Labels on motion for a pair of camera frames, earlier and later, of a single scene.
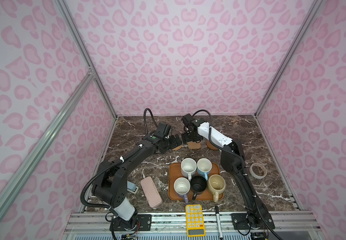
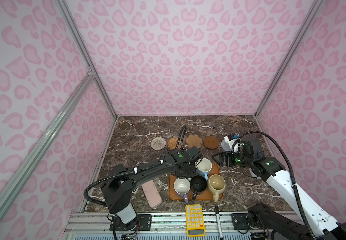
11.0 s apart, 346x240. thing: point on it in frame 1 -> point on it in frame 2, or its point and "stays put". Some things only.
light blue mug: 204,166 stays put
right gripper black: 185,138 -> 222,155
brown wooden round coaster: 210,146 stays put
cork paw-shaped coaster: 193,145 stays put
